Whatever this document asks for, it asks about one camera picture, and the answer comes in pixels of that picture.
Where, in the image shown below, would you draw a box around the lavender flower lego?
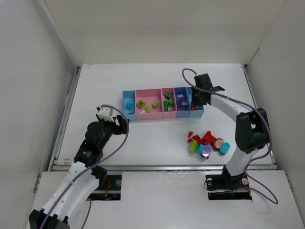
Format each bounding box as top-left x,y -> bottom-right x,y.
201,145 -> 212,159

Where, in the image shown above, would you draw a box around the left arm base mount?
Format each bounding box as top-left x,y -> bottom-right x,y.
88,173 -> 122,201

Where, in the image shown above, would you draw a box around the metal table rail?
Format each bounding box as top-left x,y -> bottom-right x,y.
47,163 -> 278,172

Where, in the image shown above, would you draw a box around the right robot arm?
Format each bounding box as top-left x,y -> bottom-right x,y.
192,73 -> 269,190

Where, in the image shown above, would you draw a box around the small pink bin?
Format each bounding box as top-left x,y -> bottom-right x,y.
161,88 -> 177,119

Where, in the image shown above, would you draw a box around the red dome lego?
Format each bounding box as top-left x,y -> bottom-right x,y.
191,106 -> 198,111

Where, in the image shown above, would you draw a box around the red lego cluster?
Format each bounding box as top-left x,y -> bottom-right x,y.
187,131 -> 217,145

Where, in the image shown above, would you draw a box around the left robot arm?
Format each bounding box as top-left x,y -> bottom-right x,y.
29,114 -> 129,229

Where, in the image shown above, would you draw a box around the purple lego brick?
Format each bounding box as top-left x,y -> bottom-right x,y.
176,94 -> 188,111

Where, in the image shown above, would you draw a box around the lime tall lego brick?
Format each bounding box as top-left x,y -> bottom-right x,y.
189,140 -> 197,153

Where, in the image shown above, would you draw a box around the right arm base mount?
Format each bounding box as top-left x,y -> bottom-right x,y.
204,174 -> 252,200

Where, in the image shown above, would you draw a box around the dark green lego piece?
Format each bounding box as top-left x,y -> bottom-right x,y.
165,93 -> 172,100

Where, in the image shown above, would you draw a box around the red round flower lego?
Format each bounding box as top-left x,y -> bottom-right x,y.
212,138 -> 224,151

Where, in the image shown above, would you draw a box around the lime curved lego piece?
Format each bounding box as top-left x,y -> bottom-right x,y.
145,106 -> 150,113

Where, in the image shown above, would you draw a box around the green lego row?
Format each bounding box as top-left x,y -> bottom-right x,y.
163,100 -> 174,112

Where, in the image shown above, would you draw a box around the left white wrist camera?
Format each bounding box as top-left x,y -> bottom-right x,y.
96,106 -> 114,122

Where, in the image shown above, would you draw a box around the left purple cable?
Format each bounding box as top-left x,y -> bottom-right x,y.
38,104 -> 131,229

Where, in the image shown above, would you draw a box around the teal lego bricks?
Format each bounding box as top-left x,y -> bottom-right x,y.
125,103 -> 132,110

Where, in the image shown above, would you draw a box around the lime square lego brick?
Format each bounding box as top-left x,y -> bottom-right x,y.
152,101 -> 159,109

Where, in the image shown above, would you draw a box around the light blue bin left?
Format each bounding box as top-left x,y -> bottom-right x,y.
122,90 -> 137,122

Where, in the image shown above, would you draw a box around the large pink bin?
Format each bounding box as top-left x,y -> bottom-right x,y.
135,89 -> 163,121

